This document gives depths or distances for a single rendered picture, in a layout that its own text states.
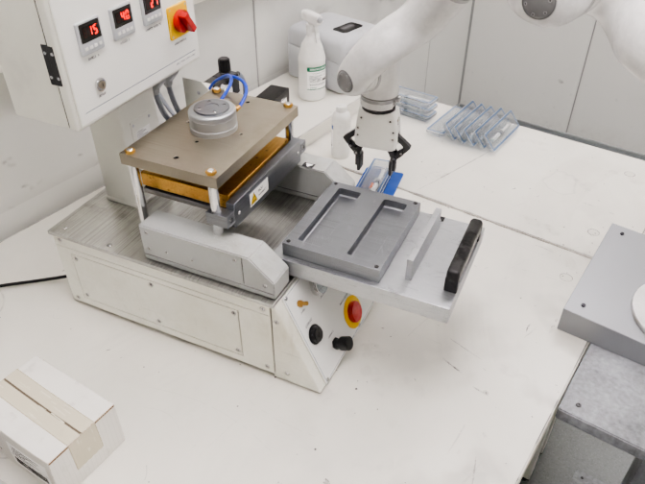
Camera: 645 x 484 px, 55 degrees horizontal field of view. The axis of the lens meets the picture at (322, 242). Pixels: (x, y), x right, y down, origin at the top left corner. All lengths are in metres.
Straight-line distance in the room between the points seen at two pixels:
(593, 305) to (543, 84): 2.24
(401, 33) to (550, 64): 2.13
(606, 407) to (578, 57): 2.35
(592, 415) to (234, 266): 0.63
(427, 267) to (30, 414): 0.63
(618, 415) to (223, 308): 0.67
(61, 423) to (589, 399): 0.84
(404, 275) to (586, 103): 2.48
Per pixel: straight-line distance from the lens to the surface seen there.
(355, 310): 1.15
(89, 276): 1.22
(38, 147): 1.55
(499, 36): 3.39
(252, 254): 0.96
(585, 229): 1.54
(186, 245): 1.01
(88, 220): 1.21
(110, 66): 1.05
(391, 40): 1.25
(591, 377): 1.20
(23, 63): 1.04
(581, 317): 1.22
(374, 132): 1.43
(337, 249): 0.96
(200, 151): 1.00
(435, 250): 1.02
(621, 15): 1.10
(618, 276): 1.33
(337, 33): 1.92
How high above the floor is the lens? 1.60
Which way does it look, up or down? 38 degrees down
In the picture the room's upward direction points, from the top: straight up
